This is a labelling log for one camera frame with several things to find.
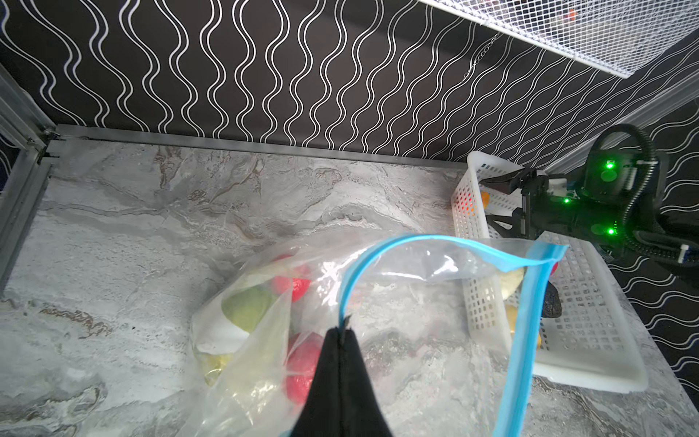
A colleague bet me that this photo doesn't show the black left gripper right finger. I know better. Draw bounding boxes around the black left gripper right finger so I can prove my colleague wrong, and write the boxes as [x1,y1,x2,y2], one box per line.
[340,316,392,436]

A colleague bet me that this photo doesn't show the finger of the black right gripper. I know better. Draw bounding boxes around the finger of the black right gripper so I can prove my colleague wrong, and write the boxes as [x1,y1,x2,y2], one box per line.
[486,214,530,240]
[480,168,538,194]

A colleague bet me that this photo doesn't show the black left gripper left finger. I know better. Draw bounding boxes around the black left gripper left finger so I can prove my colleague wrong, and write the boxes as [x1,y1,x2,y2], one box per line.
[291,328,340,436]

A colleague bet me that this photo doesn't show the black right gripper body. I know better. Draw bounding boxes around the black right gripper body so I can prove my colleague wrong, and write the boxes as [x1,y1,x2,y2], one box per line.
[518,147,669,257]

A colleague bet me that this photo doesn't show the orange red toy peach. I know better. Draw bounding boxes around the orange red toy peach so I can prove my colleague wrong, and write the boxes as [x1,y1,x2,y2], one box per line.
[480,191,491,209]

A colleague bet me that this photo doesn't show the red toy pomegranate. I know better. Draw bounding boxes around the red toy pomegranate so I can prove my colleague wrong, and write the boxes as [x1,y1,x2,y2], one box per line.
[284,332,324,405]

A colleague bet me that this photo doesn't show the white plastic perforated basket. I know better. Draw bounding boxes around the white plastic perforated basket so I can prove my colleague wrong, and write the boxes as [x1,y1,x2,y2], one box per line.
[451,151,648,393]

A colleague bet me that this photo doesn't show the clear zip bag blue zipper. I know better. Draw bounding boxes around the clear zip bag blue zipper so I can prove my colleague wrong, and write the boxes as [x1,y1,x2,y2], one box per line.
[180,228,566,436]

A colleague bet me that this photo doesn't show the red toy apple with stem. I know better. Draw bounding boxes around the red toy apple with stem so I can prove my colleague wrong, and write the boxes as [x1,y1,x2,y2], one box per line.
[271,265,311,303]

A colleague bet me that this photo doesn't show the dark green toy avocado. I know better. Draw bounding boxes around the dark green toy avocado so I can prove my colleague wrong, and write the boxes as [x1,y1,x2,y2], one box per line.
[542,282,562,319]

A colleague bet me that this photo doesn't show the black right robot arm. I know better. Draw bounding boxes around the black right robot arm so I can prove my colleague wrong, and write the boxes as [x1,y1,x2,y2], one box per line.
[481,149,698,268]

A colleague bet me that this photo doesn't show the pale green toy cucumber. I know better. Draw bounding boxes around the pale green toy cucumber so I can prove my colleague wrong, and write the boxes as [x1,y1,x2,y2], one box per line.
[499,268,526,300]

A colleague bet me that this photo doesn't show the white mesh wall basket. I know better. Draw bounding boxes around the white mesh wall basket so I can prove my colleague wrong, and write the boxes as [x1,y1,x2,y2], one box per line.
[427,0,698,78]

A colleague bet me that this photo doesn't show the aluminium frame corner post left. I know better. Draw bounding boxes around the aluminium frame corner post left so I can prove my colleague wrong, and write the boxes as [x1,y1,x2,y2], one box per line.
[1,67,56,289]

